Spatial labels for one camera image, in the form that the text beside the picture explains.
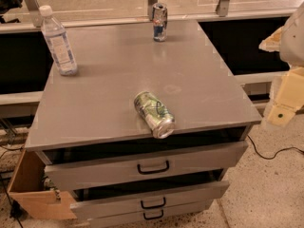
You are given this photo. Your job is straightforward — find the metal railing frame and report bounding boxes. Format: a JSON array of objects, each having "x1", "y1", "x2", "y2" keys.
[{"x1": 0, "y1": 0, "x2": 304, "y2": 33}]

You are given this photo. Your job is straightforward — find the middle grey drawer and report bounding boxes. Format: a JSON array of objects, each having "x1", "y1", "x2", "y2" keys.
[{"x1": 70, "y1": 180, "x2": 230, "y2": 219}]

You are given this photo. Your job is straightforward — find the redbull can upright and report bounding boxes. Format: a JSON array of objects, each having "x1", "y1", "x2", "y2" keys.
[{"x1": 152, "y1": 3, "x2": 167, "y2": 42}]

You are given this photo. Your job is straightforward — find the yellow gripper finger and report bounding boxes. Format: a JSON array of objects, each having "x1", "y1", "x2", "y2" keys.
[{"x1": 266, "y1": 67, "x2": 304, "y2": 126}]

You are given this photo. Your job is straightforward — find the black cable on floor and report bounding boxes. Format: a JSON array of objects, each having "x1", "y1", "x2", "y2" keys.
[{"x1": 246, "y1": 134, "x2": 304, "y2": 161}]

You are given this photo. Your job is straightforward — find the bottom grey drawer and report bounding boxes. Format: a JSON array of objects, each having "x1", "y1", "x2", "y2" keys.
[{"x1": 88, "y1": 200, "x2": 212, "y2": 228}]

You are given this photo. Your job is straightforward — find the grey drawer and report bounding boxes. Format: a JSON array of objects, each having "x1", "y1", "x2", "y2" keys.
[
  {"x1": 44, "y1": 140, "x2": 249, "y2": 192},
  {"x1": 88, "y1": 200, "x2": 212, "y2": 228},
  {"x1": 70, "y1": 180, "x2": 230, "y2": 219}
]

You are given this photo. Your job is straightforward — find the grey drawer cabinet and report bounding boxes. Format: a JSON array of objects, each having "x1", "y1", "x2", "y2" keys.
[{"x1": 24, "y1": 18, "x2": 263, "y2": 228}]

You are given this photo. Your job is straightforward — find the green soda can lying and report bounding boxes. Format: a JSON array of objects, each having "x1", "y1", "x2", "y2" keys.
[{"x1": 134, "y1": 91, "x2": 175, "y2": 139}]

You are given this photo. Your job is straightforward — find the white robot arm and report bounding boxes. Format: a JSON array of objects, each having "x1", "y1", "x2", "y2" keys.
[{"x1": 264, "y1": 3, "x2": 304, "y2": 126}]

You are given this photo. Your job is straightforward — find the wooden box beside cabinet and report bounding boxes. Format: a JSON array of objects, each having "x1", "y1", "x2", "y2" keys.
[{"x1": 8, "y1": 151, "x2": 76, "y2": 220}]

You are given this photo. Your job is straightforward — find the clear blue plastic water bottle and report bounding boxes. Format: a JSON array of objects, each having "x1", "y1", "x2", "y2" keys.
[{"x1": 39, "y1": 5, "x2": 78, "y2": 76}]

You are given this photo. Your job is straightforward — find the top grey drawer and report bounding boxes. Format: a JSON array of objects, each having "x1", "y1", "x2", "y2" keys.
[{"x1": 44, "y1": 140, "x2": 249, "y2": 192}]

